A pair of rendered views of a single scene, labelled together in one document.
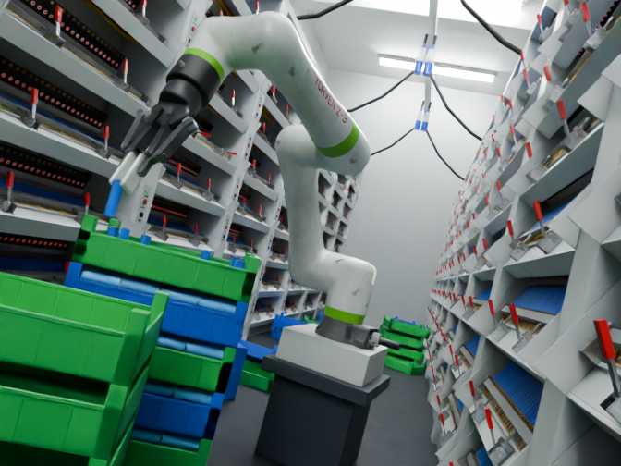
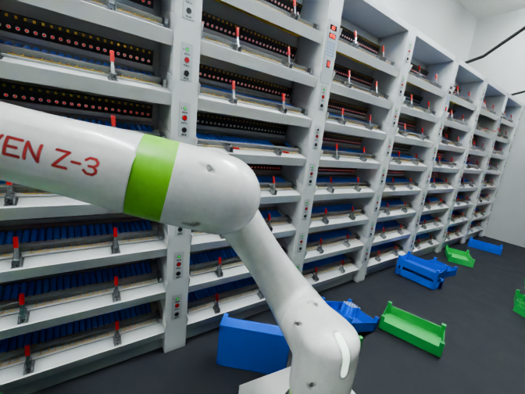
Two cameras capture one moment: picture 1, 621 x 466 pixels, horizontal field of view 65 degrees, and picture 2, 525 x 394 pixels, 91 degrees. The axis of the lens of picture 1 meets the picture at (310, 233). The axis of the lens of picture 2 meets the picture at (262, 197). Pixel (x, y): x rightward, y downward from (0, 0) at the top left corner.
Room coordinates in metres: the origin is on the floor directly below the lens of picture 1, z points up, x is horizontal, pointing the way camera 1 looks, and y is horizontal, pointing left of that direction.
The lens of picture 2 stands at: (1.05, -0.34, 0.97)
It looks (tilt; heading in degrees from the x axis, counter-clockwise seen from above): 12 degrees down; 41
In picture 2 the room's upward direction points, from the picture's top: 6 degrees clockwise
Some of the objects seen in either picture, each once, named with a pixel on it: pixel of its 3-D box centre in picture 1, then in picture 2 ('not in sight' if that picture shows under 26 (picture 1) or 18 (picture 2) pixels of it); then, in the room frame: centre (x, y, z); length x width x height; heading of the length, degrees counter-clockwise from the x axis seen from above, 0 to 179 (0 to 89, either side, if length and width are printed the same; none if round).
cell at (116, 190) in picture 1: (114, 198); not in sight; (0.84, 0.34, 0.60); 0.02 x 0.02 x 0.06
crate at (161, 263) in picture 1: (175, 257); not in sight; (0.93, 0.24, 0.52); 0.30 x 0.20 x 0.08; 99
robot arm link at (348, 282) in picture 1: (347, 288); (319, 356); (1.52, -0.15, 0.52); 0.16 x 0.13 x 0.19; 60
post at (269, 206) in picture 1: (265, 197); (371, 165); (2.97, 0.32, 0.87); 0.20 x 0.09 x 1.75; 77
